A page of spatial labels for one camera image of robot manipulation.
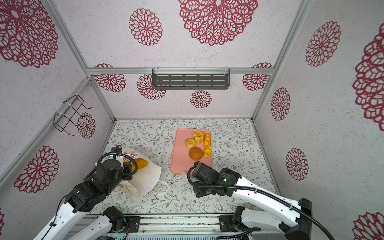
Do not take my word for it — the long yellow fake baguette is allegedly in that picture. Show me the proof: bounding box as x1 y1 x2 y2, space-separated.
131 158 149 172

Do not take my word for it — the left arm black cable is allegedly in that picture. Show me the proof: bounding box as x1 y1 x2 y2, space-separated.
95 152 139 176

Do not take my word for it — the yellow twisted fake bread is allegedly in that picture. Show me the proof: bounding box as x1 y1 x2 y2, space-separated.
203 133 212 158

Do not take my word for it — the pink plastic tray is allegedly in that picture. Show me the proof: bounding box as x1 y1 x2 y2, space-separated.
170 129 213 175

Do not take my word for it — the black wire wall rack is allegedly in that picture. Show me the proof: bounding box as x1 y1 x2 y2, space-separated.
52 95 92 136

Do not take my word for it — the round fake bread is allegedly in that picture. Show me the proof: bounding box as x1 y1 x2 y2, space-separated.
189 147 204 161

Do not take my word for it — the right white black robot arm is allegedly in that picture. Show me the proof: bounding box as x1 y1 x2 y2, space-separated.
187 162 312 240

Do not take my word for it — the yellow fluted fake cake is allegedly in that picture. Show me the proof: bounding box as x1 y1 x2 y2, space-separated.
193 131 205 144

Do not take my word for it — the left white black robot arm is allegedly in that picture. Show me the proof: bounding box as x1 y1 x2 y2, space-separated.
35 159 140 240

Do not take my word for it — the orange fake bread roll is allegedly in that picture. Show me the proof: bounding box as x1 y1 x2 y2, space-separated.
185 138 197 149

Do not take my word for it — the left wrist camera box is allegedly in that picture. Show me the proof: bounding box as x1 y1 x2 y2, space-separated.
111 145 122 153

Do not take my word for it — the white printed paper bag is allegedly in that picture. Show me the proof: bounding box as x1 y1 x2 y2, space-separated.
117 148 170 198

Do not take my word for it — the grey slotted wall shelf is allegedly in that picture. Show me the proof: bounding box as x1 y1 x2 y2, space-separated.
152 69 231 90

